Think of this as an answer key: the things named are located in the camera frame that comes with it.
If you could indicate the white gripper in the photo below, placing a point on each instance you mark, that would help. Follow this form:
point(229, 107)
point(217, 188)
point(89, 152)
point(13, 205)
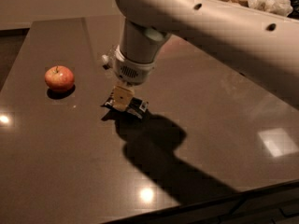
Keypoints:
point(133, 69)

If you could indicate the black rxbar chocolate wrapper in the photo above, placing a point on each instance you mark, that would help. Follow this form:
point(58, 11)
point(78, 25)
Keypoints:
point(136, 107)

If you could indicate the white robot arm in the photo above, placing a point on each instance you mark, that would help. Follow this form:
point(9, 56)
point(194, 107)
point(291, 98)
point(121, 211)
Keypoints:
point(261, 46)

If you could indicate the red apple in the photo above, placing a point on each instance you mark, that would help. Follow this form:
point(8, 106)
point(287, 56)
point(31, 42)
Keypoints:
point(59, 78)

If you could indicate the clear plastic water bottle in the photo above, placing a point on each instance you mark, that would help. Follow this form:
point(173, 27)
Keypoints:
point(109, 57)

